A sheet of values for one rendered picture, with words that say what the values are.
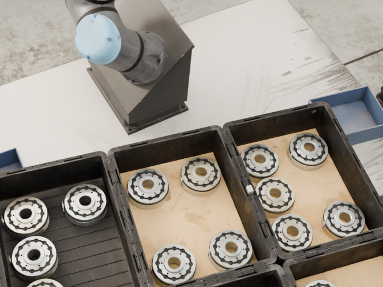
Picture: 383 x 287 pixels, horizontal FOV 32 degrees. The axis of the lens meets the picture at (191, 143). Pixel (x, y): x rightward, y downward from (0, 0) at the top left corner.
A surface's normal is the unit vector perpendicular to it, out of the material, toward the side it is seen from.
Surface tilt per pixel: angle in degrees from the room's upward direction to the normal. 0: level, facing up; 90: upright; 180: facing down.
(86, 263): 0
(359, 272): 0
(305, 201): 0
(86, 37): 45
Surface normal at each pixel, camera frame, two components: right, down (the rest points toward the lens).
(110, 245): 0.07, -0.57
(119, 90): -0.54, -0.15
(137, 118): 0.51, 0.73
